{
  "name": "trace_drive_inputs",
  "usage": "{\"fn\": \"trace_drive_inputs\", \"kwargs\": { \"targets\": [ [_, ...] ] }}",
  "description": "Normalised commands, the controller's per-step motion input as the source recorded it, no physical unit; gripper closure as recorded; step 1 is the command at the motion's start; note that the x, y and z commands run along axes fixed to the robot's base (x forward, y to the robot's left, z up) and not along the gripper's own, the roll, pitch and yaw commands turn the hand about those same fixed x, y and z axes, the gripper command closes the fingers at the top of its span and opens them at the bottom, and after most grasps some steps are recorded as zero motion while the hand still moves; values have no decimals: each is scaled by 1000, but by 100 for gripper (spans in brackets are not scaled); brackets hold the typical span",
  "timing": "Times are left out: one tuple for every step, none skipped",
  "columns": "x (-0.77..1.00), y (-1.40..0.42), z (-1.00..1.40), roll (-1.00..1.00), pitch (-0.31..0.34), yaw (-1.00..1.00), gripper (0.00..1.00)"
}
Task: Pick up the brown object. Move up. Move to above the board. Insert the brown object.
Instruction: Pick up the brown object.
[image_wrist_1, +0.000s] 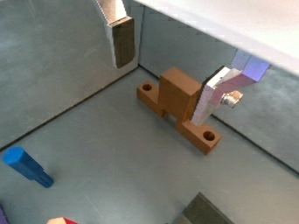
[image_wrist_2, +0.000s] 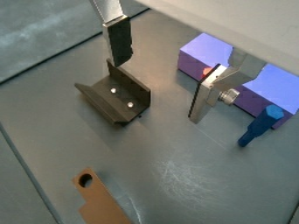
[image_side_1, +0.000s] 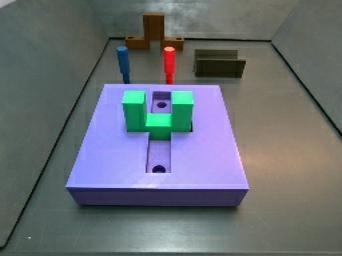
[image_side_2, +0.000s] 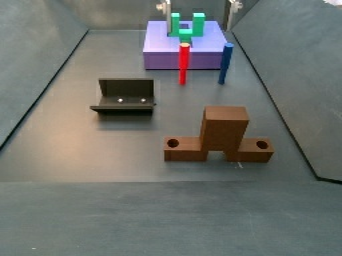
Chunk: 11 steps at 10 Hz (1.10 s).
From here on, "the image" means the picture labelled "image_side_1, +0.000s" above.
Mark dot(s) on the brown T-shaped block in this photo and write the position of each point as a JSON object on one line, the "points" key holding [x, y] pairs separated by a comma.
{"points": [[154, 33]]}

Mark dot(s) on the dark grey block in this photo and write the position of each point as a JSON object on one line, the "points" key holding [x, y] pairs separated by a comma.
{"points": [[218, 63]]}

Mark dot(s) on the purple base board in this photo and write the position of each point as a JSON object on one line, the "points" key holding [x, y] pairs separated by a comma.
{"points": [[112, 173]]}

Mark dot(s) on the green U-shaped block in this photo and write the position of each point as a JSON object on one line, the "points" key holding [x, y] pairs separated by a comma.
{"points": [[159, 124]]}

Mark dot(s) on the red peg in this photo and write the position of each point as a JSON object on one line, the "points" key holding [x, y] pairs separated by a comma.
{"points": [[168, 53]]}

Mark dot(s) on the blue peg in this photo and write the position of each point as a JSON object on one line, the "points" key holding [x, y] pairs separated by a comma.
{"points": [[122, 52]]}

